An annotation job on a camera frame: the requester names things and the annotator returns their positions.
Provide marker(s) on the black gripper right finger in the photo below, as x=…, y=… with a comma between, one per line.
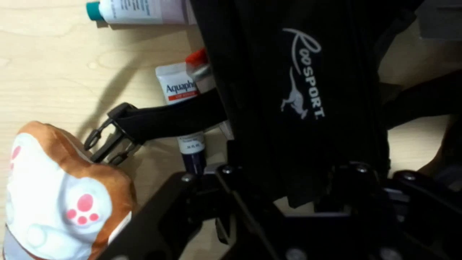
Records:
x=404, y=216

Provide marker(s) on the orange white plush toy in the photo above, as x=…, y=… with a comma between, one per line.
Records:
x=62, y=202

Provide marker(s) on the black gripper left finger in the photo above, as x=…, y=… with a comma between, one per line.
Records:
x=192, y=221

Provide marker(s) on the white tube teal cap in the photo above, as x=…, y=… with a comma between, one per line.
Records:
x=138, y=10

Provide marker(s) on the black RooSport purse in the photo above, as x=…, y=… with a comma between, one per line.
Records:
x=268, y=95

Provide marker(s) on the small bottle orange cap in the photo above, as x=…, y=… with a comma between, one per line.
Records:
x=192, y=148

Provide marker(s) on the white Aquaphor tube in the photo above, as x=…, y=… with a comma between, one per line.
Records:
x=174, y=83

